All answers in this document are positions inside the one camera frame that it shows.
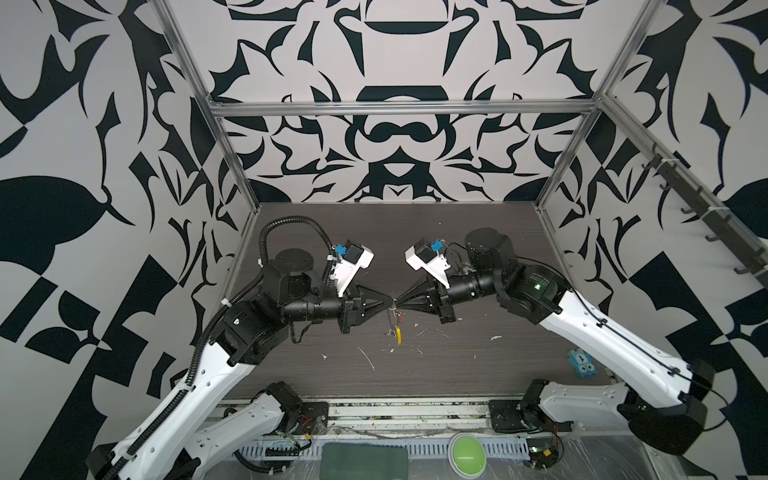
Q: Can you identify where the small circuit board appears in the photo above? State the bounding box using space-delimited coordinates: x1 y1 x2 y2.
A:
524 435 563 470

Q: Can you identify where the green round button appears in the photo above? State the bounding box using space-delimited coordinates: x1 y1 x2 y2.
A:
448 433 487 479

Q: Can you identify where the white slotted cable duct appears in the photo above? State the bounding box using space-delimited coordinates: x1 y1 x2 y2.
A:
239 437 529 462

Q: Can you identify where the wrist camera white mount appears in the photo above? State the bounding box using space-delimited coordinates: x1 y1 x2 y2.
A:
405 238 451 288
327 240 374 298

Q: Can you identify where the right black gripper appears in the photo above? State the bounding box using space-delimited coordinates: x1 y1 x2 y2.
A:
398 268 506 322

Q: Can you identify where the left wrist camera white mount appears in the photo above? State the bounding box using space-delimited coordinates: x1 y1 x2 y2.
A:
327 240 374 298

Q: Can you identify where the blue connector block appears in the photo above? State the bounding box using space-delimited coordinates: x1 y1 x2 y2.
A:
568 348 597 377

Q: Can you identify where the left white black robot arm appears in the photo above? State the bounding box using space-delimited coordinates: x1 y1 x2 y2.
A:
86 215 393 479

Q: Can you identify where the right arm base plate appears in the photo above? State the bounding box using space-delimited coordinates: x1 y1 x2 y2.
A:
488 399 573 434

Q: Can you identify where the black wall hook rack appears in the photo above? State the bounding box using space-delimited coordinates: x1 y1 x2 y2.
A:
643 143 767 289

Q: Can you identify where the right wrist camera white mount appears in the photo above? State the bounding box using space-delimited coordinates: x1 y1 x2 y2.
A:
405 238 451 288

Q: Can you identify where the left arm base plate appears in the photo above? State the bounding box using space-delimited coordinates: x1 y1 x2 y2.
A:
283 401 329 435

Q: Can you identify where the dark green pad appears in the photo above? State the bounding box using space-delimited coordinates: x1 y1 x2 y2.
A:
319 443 409 480

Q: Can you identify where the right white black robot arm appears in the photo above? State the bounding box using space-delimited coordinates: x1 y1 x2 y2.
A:
395 227 715 455

